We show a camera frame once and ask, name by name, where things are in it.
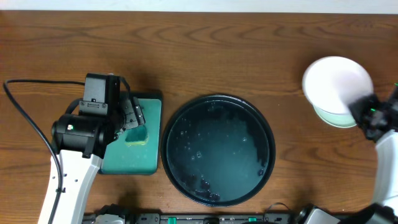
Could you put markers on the mint plate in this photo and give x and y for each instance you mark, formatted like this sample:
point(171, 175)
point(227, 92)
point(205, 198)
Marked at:
point(338, 120)

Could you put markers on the white plate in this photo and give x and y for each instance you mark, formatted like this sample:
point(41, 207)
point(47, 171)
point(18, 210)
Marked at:
point(333, 83)

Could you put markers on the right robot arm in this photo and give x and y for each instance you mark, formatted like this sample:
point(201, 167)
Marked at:
point(383, 208)

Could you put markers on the green yellow sponge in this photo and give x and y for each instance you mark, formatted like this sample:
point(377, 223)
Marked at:
point(136, 136)

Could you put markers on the black round tray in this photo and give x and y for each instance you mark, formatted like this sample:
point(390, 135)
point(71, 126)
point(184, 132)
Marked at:
point(218, 150)

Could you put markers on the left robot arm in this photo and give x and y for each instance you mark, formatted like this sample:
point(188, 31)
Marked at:
point(79, 141)

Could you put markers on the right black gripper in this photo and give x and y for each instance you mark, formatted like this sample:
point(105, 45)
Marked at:
point(362, 107)

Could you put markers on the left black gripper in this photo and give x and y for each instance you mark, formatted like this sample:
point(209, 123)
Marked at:
point(131, 113)

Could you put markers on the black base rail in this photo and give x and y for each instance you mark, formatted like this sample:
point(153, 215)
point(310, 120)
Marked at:
point(155, 218)

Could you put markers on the dark green rectangular water tray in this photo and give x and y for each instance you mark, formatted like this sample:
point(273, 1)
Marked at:
point(121, 159)

